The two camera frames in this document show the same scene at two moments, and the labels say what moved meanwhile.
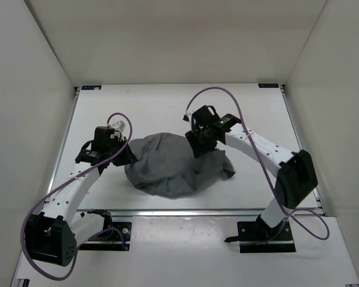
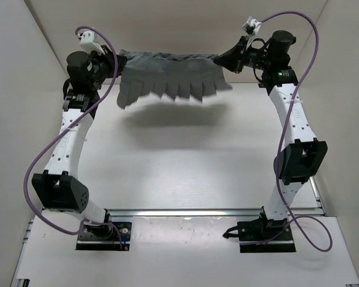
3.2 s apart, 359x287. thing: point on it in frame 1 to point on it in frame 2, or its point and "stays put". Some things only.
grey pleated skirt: x=166 y=167 to x=167 y=71
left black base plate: x=116 y=237 stays put
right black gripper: x=199 y=149 to x=233 y=60
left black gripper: x=129 y=156 to x=109 y=54
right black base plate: x=258 y=237 stays put
